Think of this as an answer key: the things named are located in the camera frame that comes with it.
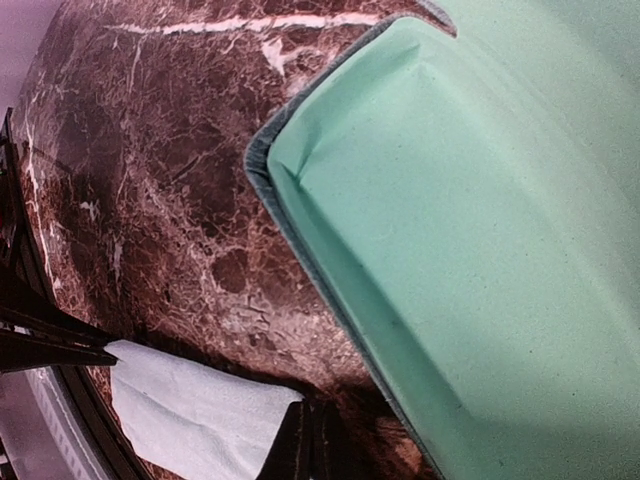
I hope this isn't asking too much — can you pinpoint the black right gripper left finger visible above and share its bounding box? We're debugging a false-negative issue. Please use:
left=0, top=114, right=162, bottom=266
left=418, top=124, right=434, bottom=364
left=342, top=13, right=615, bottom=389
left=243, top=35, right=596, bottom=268
left=257, top=401, right=313, bottom=480

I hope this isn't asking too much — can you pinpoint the white slotted cable duct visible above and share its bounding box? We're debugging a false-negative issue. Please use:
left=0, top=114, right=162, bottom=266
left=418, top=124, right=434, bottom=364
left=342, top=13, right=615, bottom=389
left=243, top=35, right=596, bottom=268
left=24, top=369, right=96, bottom=480

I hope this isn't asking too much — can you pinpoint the blue textured glasses case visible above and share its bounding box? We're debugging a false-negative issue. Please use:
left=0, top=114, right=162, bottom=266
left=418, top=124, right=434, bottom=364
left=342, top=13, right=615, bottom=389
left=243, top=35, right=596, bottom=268
left=245, top=1, right=639, bottom=479

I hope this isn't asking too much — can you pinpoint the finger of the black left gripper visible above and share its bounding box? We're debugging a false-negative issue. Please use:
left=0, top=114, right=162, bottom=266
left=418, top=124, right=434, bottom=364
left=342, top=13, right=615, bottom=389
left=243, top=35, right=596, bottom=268
left=1, top=306, right=108, bottom=347
left=1, top=337, right=117, bottom=373

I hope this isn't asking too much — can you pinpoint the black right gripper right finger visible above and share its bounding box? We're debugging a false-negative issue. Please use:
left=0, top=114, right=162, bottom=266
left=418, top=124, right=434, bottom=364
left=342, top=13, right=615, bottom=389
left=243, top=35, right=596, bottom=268
left=312, top=400, right=400, bottom=479

